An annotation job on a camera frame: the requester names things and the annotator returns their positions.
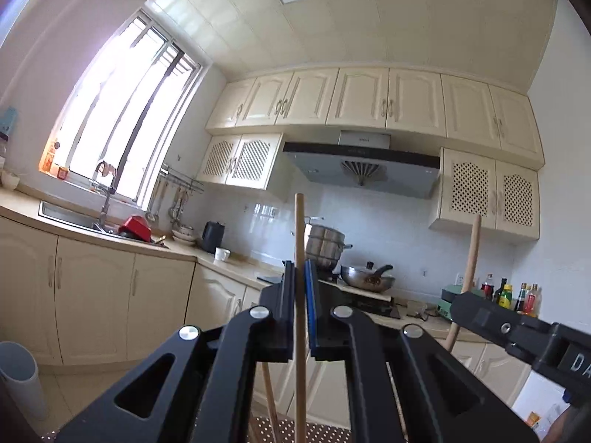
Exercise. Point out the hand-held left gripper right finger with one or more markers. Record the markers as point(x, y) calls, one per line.
point(310, 304)

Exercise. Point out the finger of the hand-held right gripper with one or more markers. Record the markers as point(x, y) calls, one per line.
point(489, 320)

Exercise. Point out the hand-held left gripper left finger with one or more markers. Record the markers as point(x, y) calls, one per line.
point(286, 314)

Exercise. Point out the single wooden chopstick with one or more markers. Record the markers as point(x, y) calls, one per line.
point(470, 258)
point(300, 230)

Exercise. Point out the red-labelled dark bottle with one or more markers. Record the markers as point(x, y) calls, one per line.
point(488, 288)

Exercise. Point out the dark glass bottle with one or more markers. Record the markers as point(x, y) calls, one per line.
point(498, 288)

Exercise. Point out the dark soy sauce bottle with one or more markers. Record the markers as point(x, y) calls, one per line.
point(520, 300)

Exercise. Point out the orange-red sauce bottle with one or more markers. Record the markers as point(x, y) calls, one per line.
point(533, 302)

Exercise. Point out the green electric grill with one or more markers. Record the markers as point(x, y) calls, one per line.
point(447, 296)

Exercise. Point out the white appliance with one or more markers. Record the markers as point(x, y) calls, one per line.
point(535, 397)

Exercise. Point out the black gas stove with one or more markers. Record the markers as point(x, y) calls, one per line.
point(369, 307)

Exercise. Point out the stainless steel steamer pot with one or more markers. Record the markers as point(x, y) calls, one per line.
point(328, 244)

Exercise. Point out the beige kitchen countertop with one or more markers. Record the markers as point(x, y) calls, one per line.
point(240, 270)

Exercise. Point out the small clear container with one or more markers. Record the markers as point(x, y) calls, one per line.
point(415, 309)

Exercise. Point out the white cup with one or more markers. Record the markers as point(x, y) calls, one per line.
point(222, 254)

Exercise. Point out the black electric kettle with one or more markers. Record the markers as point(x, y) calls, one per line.
point(213, 237)

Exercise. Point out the brown polka dot tablecloth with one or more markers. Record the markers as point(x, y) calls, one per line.
point(323, 433)

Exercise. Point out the stack of white dishes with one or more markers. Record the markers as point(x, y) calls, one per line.
point(183, 236)

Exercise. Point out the grey range hood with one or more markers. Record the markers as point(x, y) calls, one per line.
point(360, 166)

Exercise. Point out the red basin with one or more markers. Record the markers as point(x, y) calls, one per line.
point(135, 230)

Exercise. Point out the cream lower kitchen cabinets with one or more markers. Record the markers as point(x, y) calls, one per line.
point(92, 295)

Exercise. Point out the cream kitchen cabinets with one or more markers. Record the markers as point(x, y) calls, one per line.
point(369, 97)
point(92, 295)

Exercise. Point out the metal sink faucet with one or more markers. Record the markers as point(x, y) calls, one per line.
point(105, 212)

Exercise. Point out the cream upper kitchen cabinets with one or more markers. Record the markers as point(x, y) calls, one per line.
point(369, 97)

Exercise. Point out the stainless steel sink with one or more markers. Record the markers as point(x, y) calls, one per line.
point(69, 214)

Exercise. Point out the kitchen window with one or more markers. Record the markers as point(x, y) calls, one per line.
point(115, 124)

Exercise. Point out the small red container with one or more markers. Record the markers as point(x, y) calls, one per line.
point(63, 173)

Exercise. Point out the grey trash bin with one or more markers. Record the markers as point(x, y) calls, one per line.
point(18, 378)

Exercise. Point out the orange bottle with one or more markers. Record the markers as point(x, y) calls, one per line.
point(51, 159)

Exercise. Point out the white bowl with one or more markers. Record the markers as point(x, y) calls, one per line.
point(10, 181)

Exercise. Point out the teal box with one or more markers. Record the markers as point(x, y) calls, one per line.
point(8, 120)

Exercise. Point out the wall rail with hanging utensils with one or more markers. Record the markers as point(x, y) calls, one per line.
point(178, 184)

